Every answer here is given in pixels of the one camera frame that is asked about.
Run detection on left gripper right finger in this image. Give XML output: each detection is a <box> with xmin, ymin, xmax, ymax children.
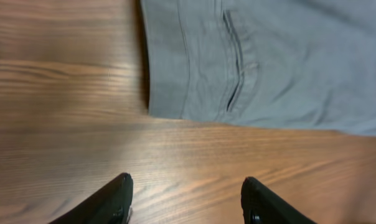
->
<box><xmin>241</xmin><ymin>177</ymin><xmax>316</xmax><ymax>224</ymax></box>

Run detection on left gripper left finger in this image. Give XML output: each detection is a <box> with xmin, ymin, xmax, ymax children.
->
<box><xmin>50</xmin><ymin>173</ymin><xmax>133</xmax><ymax>224</ymax></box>

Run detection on grey shorts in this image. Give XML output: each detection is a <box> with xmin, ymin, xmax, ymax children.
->
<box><xmin>141</xmin><ymin>0</ymin><xmax>376</xmax><ymax>136</ymax></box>

